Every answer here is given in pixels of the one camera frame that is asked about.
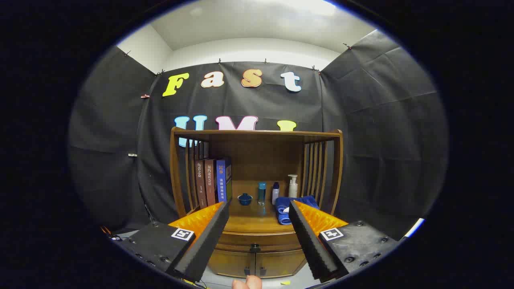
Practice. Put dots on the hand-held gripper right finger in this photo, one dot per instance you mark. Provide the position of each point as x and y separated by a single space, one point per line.
309 241

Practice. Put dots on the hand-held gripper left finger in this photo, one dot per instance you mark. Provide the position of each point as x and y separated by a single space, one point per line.
209 241

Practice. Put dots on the wooden drawer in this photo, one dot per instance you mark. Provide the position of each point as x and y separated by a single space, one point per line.
241 241

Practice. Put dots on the wooden cabinet door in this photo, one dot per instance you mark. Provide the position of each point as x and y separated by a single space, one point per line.
229 263
281 263

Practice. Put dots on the wooden countertop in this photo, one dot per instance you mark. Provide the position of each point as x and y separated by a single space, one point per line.
251 218

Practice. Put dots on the wooden cabinet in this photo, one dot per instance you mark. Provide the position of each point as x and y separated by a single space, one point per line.
257 152

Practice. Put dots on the blue folded towel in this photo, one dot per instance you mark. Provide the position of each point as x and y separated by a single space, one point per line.
282 214

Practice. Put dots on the white pump bottle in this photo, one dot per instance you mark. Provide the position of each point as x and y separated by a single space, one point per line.
292 189

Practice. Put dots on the dark blue lidded teacup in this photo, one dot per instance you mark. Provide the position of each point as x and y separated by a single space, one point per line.
245 199

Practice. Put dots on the white bottle dark blue cap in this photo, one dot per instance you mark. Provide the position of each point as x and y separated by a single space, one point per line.
275 195

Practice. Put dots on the dark brown book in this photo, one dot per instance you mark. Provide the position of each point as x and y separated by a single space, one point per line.
200 184

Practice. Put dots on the reddish brown book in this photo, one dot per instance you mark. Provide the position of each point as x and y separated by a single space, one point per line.
210 182

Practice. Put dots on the blue book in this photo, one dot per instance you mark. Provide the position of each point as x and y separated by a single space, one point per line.
222 180

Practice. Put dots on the teal clear bottle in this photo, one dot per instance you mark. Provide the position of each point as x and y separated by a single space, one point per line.
261 194

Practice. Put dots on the white panel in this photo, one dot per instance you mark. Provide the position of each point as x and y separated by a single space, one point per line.
414 227

